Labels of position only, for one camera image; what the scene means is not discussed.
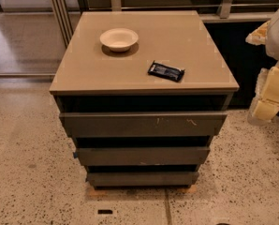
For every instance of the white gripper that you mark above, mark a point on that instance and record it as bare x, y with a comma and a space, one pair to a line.
267, 85

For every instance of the black snack bar packet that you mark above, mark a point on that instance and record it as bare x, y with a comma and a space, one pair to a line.
162, 71

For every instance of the grey drawer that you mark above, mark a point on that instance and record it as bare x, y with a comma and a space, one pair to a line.
141, 124
132, 179
142, 156

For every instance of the grey three-drawer cabinet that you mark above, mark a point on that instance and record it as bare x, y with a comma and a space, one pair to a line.
93, 79

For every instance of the white ceramic bowl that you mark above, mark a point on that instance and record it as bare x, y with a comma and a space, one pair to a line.
119, 40

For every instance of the grey top drawer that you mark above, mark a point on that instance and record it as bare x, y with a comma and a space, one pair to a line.
141, 124

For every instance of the metal railing frame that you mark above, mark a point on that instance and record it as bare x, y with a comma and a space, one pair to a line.
227, 20

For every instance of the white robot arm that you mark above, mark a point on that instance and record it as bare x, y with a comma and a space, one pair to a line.
272, 50

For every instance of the grey bottom drawer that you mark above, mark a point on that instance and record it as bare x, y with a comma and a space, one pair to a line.
132, 179

